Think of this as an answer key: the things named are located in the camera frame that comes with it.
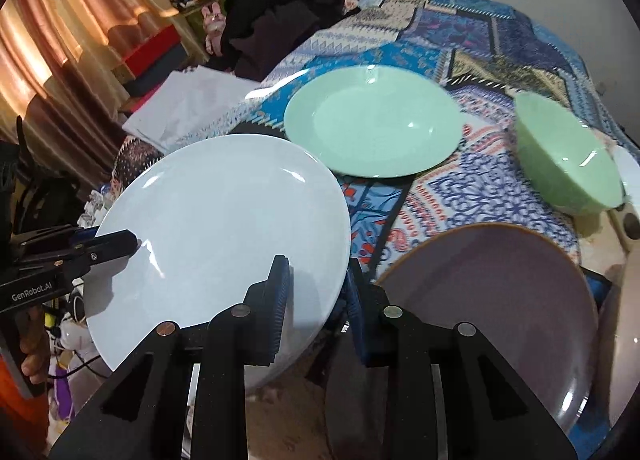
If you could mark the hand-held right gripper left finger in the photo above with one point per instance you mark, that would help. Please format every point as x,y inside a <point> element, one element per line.
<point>280,310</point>

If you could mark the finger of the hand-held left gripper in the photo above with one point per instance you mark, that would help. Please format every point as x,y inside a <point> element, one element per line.
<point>112,245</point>

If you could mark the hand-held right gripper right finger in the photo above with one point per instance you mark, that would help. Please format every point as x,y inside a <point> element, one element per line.
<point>357,320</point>

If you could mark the light blue plate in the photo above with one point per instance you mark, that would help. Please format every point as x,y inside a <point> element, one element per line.
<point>215,220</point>

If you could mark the green plate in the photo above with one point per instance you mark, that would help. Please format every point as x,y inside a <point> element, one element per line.
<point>370,119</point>

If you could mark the green bowl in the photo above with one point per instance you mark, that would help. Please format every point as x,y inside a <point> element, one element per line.
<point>560,159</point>

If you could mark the person's left hand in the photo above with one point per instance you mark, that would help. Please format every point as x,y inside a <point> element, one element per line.
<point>35,345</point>

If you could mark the person's orange clothing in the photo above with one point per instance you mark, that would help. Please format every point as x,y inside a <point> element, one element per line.
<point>20,420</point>

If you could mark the white folded cloth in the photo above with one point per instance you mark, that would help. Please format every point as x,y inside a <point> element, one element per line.
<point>185,104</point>

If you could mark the red box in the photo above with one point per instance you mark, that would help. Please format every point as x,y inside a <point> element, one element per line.
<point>155,54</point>

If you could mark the orange curtain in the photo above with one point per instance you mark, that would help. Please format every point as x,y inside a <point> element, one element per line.
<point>60,14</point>

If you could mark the pink bunny toy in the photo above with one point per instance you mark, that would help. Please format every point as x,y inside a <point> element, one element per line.
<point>214,22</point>

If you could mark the pile of dark clothes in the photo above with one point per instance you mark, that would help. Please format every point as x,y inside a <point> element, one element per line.
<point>270,24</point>

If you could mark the white bowl with spotted outside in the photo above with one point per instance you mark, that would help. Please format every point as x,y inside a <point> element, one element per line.
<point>629,169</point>

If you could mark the patterned patchwork blanket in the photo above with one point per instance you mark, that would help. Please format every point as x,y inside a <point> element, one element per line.
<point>500,39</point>

